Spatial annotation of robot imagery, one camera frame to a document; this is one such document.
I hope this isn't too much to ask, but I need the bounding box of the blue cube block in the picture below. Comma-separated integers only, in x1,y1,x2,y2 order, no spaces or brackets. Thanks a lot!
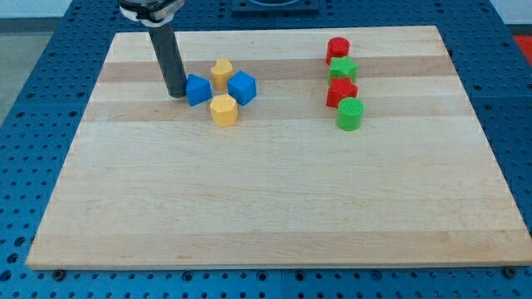
227,71,257,105

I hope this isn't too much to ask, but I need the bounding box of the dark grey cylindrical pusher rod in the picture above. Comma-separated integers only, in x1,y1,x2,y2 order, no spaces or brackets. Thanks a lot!
148,22,187,98

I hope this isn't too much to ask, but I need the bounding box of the yellow heart block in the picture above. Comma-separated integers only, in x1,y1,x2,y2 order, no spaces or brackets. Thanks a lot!
210,58,234,90

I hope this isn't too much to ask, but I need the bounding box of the silver white tool flange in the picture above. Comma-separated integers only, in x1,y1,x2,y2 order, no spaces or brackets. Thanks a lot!
118,0,185,27

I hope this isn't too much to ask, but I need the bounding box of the red cylinder block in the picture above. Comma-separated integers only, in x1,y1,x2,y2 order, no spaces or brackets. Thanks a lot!
326,37,351,65

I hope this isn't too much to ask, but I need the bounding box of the green star block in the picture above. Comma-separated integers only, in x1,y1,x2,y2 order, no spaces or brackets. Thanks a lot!
328,56,359,84

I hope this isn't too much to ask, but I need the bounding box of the light wooden board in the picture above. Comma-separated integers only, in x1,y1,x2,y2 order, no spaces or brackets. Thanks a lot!
26,26,531,270

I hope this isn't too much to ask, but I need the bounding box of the yellow hexagon block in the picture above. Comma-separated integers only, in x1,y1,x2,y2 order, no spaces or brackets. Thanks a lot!
209,94,239,127

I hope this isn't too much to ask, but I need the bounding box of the green cylinder block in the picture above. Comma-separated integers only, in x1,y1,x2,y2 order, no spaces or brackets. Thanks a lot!
336,97,365,131

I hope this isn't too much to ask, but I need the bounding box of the red star block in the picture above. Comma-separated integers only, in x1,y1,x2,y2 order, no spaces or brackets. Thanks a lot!
326,77,358,108

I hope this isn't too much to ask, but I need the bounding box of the blue triangular prism block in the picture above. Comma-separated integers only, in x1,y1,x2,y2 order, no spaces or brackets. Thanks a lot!
186,74,213,106

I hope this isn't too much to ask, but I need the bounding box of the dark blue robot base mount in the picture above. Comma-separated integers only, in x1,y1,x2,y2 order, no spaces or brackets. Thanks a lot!
230,0,321,15

